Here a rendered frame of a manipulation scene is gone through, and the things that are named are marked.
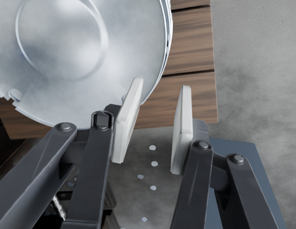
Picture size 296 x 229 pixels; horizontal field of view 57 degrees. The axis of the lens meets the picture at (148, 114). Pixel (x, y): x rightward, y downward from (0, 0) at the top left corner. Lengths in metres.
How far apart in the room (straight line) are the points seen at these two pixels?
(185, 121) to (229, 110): 0.70
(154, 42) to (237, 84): 0.49
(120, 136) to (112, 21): 0.24
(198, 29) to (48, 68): 0.22
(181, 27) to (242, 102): 0.48
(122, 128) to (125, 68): 0.24
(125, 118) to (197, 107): 0.32
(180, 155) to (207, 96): 0.30
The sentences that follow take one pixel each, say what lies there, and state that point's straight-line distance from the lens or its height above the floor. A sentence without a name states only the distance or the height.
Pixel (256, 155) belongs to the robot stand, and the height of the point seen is 0.07.
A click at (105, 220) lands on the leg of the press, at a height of 0.05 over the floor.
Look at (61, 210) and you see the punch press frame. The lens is 0.96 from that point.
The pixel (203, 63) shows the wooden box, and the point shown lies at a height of 0.35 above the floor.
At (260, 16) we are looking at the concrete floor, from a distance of 0.80.
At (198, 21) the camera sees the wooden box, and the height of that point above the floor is 0.35.
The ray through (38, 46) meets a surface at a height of 0.41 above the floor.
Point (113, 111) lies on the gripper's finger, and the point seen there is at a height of 0.61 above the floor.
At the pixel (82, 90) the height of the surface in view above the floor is 0.40.
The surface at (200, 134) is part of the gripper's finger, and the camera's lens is 0.17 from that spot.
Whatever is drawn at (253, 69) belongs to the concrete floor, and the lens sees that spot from 0.83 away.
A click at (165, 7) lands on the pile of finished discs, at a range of 0.38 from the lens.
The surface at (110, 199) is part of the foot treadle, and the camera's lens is 0.89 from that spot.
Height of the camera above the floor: 0.77
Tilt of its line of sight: 62 degrees down
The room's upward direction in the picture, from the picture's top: 164 degrees counter-clockwise
